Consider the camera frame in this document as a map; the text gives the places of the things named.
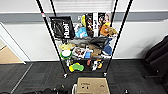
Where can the large brown cardboard box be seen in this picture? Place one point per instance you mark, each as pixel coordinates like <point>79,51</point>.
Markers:
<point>93,86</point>

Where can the white printed pack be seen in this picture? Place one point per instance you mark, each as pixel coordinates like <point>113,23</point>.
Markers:
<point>79,52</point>

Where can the small blue box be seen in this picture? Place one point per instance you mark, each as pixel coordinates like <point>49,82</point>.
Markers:
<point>87,55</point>

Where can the brown cardboard boxes stack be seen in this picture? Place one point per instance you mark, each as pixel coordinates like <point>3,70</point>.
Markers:
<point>95,51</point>

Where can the small orange item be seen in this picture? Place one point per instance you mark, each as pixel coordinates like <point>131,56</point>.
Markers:
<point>89,62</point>

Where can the yellow bowl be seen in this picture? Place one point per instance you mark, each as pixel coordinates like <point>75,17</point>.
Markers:
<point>67,46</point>

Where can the black and white box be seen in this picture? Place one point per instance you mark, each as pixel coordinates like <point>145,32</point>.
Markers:
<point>95,64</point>

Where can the yellow and green toy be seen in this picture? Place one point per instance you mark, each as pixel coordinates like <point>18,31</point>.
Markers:
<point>76,67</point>

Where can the blue and white bag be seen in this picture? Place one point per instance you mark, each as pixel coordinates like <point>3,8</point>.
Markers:
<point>108,48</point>

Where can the small yellow item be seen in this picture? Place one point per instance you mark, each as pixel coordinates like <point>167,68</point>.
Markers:
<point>100,65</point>

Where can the orange plush toy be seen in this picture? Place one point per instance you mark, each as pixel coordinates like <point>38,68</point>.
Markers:
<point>104,30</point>

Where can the yellow slim pack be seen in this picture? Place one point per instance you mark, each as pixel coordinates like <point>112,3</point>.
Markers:
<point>83,20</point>

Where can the black Huel bag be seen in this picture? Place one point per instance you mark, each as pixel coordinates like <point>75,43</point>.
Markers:
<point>61,28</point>

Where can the box with photo print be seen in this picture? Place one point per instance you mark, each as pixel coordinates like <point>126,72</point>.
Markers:
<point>104,18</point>

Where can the black chair cart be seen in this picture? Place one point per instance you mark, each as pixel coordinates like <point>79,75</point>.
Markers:
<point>158,56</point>

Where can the long grey wall band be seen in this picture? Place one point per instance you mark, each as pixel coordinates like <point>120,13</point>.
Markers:
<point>20,17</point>

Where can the white door frame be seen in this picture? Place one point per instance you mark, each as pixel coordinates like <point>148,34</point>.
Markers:
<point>13,45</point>

